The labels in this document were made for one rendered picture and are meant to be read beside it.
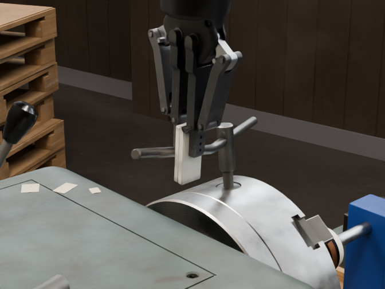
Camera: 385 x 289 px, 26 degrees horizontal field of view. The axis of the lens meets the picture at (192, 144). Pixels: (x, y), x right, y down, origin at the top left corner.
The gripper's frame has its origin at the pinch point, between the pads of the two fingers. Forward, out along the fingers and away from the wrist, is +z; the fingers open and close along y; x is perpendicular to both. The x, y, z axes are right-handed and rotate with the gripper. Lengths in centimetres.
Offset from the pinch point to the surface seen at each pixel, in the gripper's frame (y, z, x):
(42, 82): 277, 104, -157
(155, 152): -0.6, -1.7, 5.5
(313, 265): -9.4, 15.7, -13.6
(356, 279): 3, 36, -43
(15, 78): 263, 93, -134
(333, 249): -0.4, 23.9, -30.2
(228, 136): 5.7, 3.0, -12.4
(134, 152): -1.1, -2.7, 8.8
